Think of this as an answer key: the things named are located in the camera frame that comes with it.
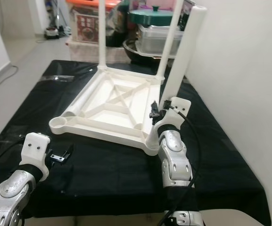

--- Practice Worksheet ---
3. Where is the clear tape patch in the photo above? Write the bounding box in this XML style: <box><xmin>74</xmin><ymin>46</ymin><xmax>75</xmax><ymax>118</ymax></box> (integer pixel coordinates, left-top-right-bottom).
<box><xmin>8</xmin><ymin>129</ymin><xmax>33</xmax><ymax>146</ymax></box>

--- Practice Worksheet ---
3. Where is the black tablecloth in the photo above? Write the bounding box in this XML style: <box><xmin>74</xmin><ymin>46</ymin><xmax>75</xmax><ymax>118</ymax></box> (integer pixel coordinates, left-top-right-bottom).
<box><xmin>0</xmin><ymin>59</ymin><xmax>271</xmax><ymax>224</ymax></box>

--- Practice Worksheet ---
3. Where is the large black basin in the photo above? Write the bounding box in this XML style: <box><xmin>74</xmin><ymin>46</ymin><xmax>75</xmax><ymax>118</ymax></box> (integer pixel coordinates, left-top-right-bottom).
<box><xmin>123</xmin><ymin>39</ymin><xmax>160</xmax><ymax>59</ymax></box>

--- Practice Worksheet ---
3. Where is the clear plastic storage box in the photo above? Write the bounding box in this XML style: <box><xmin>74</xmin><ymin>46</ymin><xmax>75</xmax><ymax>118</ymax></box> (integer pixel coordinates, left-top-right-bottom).
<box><xmin>137</xmin><ymin>24</ymin><xmax>183</xmax><ymax>57</ymax></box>

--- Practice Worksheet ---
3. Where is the clear tape strip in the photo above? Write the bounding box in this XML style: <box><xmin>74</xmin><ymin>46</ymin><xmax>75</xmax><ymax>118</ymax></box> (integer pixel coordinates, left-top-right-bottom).
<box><xmin>49</xmin><ymin>74</ymin><xmax>75</xmax><ymax>81</ymax></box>

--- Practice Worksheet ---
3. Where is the beige cloth covered bench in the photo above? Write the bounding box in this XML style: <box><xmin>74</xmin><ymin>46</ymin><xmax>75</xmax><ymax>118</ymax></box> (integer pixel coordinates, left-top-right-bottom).
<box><xmin>67</xmin><ymin>40</ymin><xmax>129</xmax><ymax>62</ymax></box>

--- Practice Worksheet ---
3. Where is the black plastic bag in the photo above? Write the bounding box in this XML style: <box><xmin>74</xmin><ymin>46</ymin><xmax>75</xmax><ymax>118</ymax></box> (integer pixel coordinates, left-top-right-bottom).
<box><xmin>107</xmin><ymin>5</ymin><xmax>132</xmax><ymax>48</ymax></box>

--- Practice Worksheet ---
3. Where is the green round pot lid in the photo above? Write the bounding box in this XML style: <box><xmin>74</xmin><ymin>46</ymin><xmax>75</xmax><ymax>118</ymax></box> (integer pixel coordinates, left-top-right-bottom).
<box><xmin>129</xmin><ymin>7</ymin><xmax>174</xmax><ymax>26</ymax></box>

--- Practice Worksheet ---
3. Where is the red printed carton box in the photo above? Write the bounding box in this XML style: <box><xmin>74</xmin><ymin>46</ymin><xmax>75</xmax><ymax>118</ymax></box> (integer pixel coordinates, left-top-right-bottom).
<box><xmin>75</xmin><ymin>14</ymin><xmax>101</xmax><ymax>44</ymax></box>

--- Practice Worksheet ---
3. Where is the pink plastic container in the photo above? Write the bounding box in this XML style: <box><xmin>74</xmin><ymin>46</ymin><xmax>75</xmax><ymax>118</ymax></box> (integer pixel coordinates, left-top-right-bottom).
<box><xmin>131</xmin><ymin>0</ymin><xmax>174</xmax><ymax>10</ymax></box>

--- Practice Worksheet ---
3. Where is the white cabinet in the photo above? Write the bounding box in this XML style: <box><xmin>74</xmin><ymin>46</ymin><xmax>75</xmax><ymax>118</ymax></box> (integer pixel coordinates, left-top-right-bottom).
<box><xmin>56</xmin><ymin>0</ymin><xmax>68</xmax><ymax>29</ymax></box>

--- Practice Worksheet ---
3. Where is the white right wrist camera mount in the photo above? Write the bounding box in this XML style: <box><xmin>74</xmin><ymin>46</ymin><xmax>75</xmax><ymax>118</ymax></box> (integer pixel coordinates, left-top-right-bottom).
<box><xmin>155</xmin><ymin>97</ymin><xmax>192</xmax><ymax>137</ymax></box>

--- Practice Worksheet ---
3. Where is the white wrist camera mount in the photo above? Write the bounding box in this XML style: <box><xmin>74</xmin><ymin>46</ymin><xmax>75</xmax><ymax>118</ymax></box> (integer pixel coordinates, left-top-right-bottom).
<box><xmin>155</xmin><ymin>97</ymin><xmax>192</xmax><ymax>137</ymax></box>
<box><xmin>22</xmin><ymin>133</ymin><xmax>51</xmax><ymax>182</ymax></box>

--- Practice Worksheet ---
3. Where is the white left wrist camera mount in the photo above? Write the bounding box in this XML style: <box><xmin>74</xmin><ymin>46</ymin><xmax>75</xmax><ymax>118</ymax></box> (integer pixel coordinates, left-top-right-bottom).
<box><xmin>22</xmin><ymin>133</ymin><xmax>51</xmax><ymax>182</ymax></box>

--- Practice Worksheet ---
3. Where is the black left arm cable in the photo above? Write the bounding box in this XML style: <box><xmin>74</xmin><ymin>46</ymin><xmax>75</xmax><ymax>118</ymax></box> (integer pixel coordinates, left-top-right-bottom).
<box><xmin>0</xmin><ymin>137</ymin><xmax>25</xmax><ymax>165</ymax></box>

